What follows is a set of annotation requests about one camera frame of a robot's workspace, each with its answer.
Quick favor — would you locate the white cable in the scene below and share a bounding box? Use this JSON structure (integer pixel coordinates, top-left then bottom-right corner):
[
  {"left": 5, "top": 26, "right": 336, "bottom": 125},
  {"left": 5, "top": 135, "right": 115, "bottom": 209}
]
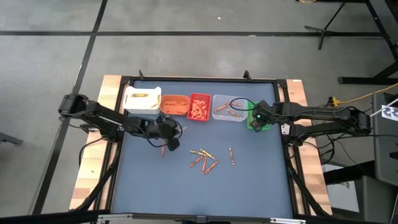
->
[{"left": 368, "top": 98, "right": 398, "bottom": 118}]

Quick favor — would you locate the white plastic bin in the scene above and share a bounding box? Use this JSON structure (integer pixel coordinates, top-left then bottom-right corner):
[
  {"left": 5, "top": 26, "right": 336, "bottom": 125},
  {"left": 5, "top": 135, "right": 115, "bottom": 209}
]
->
[{"left": 123, "top": 86, "right": 162, "bottom": 115}]

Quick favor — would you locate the orange plastic bin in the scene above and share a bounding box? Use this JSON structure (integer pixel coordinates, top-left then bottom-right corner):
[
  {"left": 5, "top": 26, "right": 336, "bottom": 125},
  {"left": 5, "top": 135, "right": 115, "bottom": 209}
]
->
[{"left": 159, "top": 94, "right": 190, "bottom": 116}]

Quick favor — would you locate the grey box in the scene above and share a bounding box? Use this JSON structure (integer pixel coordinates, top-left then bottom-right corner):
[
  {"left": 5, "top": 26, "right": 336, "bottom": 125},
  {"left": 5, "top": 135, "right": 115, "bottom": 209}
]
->
[{"left": 353, "top": 175, "right": 398, "bottom": 224}]

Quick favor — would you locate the black stand base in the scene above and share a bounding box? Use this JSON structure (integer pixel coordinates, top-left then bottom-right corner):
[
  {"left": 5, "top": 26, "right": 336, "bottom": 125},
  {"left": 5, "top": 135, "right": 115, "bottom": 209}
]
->
[{"left": 338, "top": 60, "right": 398, "bottom": 86}]

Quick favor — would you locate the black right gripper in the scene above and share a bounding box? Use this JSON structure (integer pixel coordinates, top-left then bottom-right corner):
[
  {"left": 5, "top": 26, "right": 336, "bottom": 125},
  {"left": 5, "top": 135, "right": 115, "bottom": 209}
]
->
[{"left": 251, "top": 107, "right": 279, "bottom": 133}]

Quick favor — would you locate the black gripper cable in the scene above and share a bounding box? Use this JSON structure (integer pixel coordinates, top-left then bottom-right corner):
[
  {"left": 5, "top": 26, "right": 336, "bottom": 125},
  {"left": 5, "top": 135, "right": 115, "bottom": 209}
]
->
[
  {"left": 145, "top": 115, "right": 184, "bottom": 149},
  {"left": 229, "top": 96, "right": 259, "bottom": 113}
]

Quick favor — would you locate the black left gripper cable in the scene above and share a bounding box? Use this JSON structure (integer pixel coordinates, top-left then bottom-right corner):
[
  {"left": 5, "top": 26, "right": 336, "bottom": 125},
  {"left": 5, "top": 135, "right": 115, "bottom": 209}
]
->
[{"left": 145, "top": 115, "right": 184, "bottom": 149}]

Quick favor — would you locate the grey furniture leg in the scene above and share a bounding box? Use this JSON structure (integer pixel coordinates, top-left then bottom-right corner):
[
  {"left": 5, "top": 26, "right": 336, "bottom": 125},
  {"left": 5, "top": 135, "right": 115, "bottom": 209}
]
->
[{"left": 0, "top": 131, "right": 24, "bottom": 146}]

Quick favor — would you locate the red plastic basket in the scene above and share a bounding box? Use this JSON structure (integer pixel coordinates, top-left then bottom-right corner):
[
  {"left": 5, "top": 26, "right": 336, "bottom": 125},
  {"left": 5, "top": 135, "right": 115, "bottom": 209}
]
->
[{"left": 187, "top": 92, "right": 212, "bottom": 122}]

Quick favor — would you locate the clear plastic bin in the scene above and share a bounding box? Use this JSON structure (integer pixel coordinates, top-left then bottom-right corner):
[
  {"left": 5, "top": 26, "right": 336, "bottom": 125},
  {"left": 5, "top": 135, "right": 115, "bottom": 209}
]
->
[{"left": 211, "top": 94, "right": 249, "bottom": 123}]

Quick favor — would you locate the grey cabinet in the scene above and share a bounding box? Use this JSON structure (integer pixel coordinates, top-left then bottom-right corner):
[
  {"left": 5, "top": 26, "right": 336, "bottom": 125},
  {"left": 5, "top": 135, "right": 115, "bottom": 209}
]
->
[{"left": 372, "top": 92, "right": 398, "bottom": 187}]

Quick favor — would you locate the wooden side board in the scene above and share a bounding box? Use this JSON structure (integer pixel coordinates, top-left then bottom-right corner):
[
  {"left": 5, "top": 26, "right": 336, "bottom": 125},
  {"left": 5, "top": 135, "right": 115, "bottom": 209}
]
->
[
  {"left": 284, "top": 78, "right": 333, "bottom": 215},
  {"left": 68, "top": 74, "right": 123, "bottom": 211}
]

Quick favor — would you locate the silver aluminium profile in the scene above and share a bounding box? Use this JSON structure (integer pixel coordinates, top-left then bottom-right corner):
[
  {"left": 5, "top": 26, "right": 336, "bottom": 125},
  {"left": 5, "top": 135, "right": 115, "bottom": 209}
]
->
[
  {"left": 269, "top": 217, "right": 307, "bottom": 224},
  {"left": 96, "top": 213, "right": 134, "bottom": 223}
]

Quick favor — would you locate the black table frame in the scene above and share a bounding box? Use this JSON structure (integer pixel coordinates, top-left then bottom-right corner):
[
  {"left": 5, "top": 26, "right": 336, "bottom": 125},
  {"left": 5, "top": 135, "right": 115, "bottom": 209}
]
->
[{"left": 71, "top": 73, "right": 332, "bottom": 218}]

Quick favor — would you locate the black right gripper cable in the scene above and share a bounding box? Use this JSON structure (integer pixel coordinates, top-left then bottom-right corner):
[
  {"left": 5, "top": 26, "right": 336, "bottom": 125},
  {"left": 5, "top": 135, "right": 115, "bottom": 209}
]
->
[{"left": 229, "top": 96, "right": 259, "bottom": 113}]

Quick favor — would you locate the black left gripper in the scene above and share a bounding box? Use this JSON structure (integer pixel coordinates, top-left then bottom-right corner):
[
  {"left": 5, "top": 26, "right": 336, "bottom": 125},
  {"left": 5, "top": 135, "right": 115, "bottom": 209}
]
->
[{"left": 152, "top": 124, "right": 181, "bottom": 152}]

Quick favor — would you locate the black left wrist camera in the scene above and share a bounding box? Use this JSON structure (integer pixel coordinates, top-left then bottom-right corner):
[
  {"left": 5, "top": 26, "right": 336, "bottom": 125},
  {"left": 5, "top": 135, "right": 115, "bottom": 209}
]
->
[{"left": 160, "top": 115, "right": 177, "bottom": 127}]

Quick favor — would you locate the green plastic basket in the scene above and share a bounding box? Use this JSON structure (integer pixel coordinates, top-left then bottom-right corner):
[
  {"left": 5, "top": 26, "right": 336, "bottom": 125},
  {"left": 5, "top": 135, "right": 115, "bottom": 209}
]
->
[{"left": 247, "top": 101, "right": 271, "bottom": 131}]

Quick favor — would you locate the yellow hanging cable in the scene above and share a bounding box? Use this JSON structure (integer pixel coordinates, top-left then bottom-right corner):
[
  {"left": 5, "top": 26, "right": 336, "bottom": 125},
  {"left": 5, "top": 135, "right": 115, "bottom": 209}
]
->
[{"left": 338, "top": 82, "right": 398, "bottom": 104}]

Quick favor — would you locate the white fiducial marker sheet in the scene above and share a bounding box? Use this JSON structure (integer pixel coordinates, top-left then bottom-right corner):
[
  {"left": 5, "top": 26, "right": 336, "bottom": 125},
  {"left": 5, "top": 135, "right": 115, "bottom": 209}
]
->
[{"left": 381, "top": 105, "right": 398, "bottom": 122}]

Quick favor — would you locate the black tripod stand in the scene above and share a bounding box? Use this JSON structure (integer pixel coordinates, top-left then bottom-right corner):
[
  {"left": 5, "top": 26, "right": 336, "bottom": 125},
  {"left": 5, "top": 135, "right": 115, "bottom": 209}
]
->
[{"left": 303, "top": 1, "right": 348, "bottom": 50}]

